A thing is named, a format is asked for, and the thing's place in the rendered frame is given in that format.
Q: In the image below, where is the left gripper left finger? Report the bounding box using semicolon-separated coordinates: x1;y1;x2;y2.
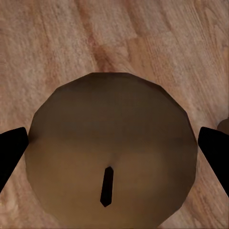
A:
0;127;29;193

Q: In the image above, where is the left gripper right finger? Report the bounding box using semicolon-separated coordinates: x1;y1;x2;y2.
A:
197;127;229;197

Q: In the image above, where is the pillar candle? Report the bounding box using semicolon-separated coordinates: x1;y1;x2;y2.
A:
217;118;229;135
24;73;198;229

